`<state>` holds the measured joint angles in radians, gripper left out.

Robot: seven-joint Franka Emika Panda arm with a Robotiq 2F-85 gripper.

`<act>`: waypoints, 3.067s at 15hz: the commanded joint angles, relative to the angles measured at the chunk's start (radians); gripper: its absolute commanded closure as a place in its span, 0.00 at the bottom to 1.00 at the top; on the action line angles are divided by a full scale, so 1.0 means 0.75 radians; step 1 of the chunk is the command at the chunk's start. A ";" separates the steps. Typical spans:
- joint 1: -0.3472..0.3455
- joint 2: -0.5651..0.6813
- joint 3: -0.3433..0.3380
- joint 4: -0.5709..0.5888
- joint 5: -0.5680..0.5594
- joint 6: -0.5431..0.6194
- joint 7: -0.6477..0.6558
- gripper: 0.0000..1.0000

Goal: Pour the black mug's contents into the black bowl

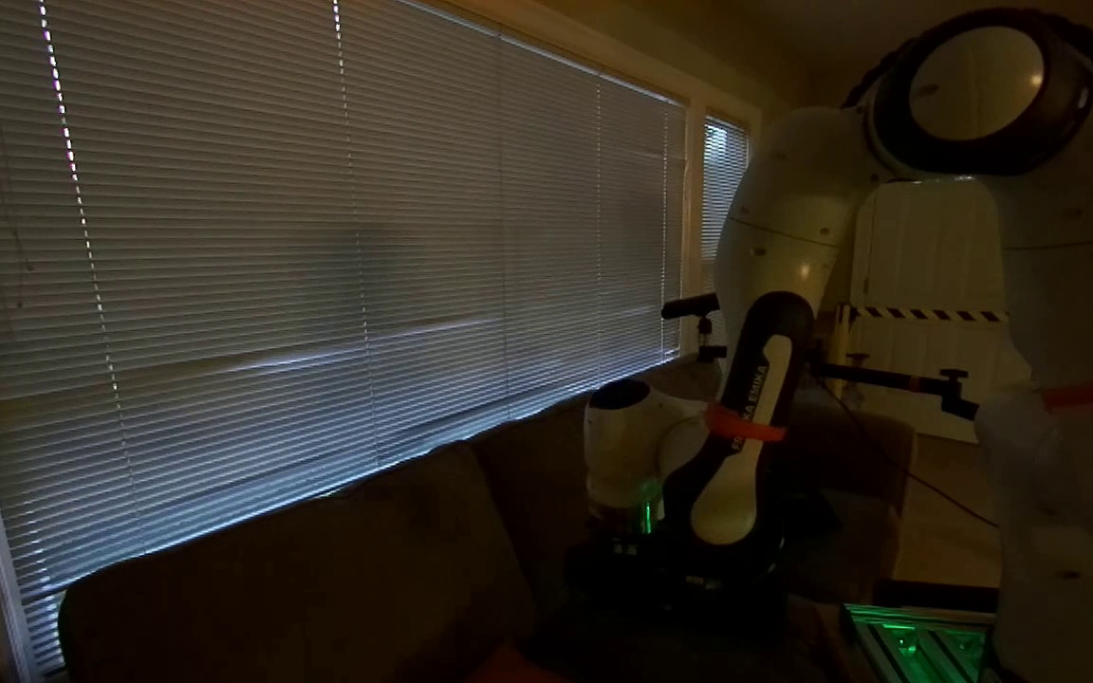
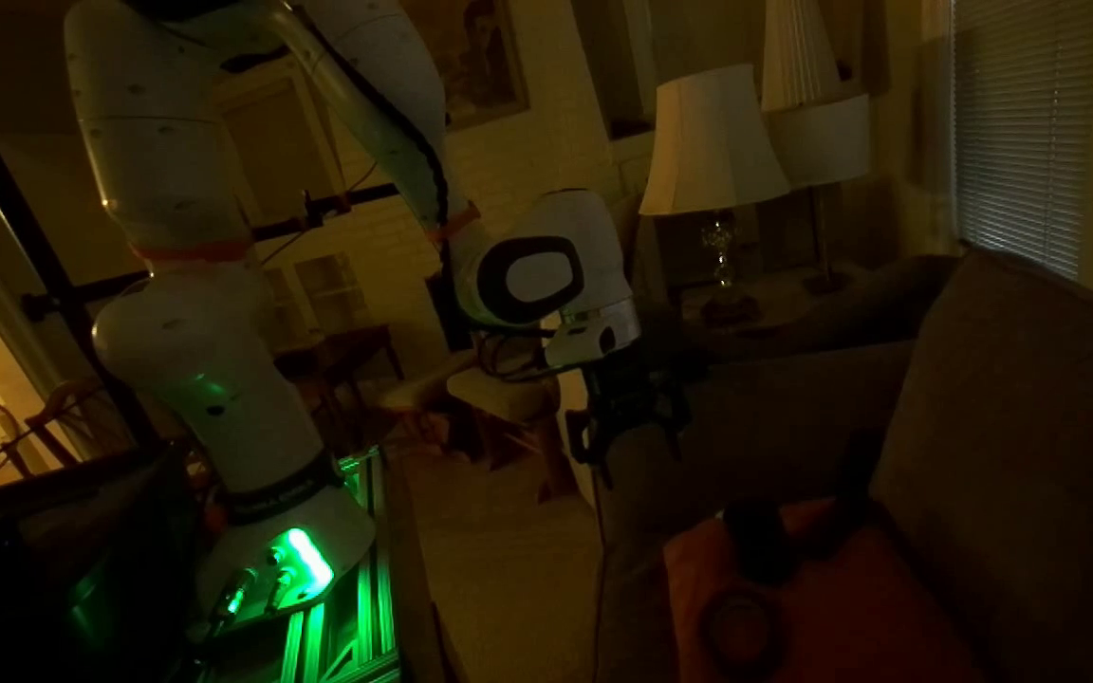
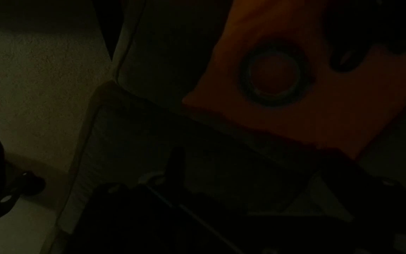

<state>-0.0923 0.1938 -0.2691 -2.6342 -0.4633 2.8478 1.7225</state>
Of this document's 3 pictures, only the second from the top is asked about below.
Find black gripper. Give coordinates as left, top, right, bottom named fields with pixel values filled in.
left=566, top=347, right=690, bottom=470

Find black mug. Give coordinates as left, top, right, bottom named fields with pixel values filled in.
left=716, top=498, right=810, bottom=584

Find black bowl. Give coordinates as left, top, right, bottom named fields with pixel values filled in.
left=694, top=588, right=784, bottom=679

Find white cushioned chair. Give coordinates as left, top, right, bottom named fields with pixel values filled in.
left=378, top=338, right=566, bottom=476

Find dark side table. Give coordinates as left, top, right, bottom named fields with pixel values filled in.
left=675, top=257, right=923, bottom=347

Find dark wooden furniture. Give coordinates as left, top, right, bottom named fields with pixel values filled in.
left=274, top=321, right=404, bottom=451

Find table lamp with glass base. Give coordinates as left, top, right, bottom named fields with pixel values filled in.
left=636, top=60, right=794, bottom=331

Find green lit robot mounting table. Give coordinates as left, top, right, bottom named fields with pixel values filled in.
left=274, top=440, right=409, bottom=683

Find table lamp with wide shade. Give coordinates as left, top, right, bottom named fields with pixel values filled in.
left=765, top=88, right=880, bottom=300

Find brown fabric sofa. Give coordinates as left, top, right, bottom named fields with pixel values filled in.
left=588, top=242, right=1093, bottom=683

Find tall white lampshade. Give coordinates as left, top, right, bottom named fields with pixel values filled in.
left=760, top=0, right=851, bottom=114

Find wide white window blinds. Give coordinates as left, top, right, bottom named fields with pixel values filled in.
left=955, top=0, right=1093, bottom=286

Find framed wall picture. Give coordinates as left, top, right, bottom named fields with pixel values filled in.
left=409, top=0, right=530, bottom=131

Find black braided cable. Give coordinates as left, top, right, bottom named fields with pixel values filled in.
left=275, top=0, right=454, bottom=203

